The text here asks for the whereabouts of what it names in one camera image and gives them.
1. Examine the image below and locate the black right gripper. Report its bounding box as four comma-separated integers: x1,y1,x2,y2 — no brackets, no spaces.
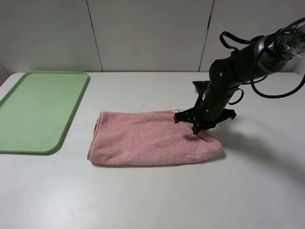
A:
174,108,236,135

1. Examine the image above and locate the pink terry towel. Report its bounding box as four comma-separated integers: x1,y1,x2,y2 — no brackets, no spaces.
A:
87,111,222,166

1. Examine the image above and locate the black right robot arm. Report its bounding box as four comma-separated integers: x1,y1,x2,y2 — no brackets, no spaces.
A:
174,36,294,135

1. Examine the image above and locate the green plastic tray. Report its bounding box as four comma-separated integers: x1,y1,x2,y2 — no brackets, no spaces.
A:
0,71,90,155

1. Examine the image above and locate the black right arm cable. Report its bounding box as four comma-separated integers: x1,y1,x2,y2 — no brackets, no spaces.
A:
219,18,305,105

